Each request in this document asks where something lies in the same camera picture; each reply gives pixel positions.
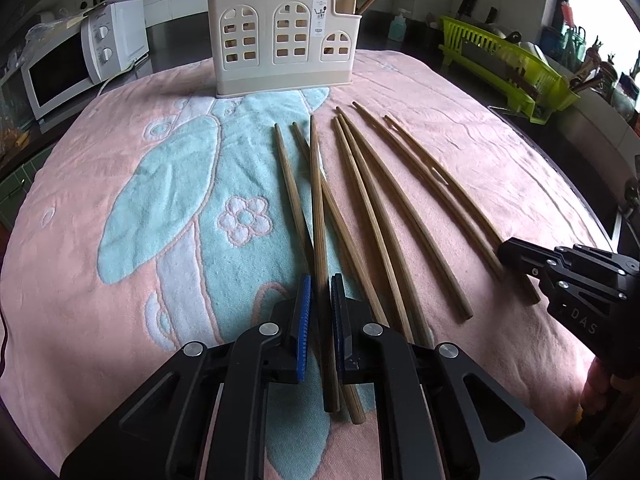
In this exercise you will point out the clear plastic bag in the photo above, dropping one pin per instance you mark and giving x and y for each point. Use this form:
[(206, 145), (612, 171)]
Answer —
[(55, 25)]

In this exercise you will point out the pink printed towel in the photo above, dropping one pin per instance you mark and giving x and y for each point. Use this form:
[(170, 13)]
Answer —
[(150, 260)]

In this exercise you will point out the clear bag of snacks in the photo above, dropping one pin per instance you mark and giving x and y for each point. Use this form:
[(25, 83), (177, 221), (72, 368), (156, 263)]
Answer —
[(15, 137)]

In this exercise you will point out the green cabinet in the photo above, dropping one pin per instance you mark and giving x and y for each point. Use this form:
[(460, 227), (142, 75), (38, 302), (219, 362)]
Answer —
[(20, 185)]

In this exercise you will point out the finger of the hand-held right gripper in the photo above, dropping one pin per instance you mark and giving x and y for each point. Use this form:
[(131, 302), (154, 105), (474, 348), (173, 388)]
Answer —
[(600, 260), (520, 256)]

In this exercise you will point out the green plastic dish rack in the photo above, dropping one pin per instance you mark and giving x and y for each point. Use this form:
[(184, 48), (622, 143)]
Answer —
[(505, 67)]

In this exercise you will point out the group of wooden chopsticks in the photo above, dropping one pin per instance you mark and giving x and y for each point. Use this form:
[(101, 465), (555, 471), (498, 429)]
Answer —
[(462, 306)]

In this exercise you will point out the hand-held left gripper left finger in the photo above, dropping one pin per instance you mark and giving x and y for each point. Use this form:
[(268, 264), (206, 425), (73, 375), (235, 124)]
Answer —
[(302, 330)]

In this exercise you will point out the cream plastic utensil holder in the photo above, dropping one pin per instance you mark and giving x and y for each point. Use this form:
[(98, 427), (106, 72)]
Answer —
[(280, 72)]

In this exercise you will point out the white microwave oven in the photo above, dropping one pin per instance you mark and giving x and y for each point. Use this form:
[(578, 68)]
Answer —
[(80, 60)]

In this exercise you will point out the person's right hand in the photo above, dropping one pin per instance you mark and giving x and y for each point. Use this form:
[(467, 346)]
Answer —
[(595, 385)]

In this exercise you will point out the teal soap bottle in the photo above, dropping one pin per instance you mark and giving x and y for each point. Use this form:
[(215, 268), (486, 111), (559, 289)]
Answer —
[(397, 27)]

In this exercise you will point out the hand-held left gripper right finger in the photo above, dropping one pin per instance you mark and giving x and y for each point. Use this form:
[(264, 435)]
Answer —
[(339, 330)]

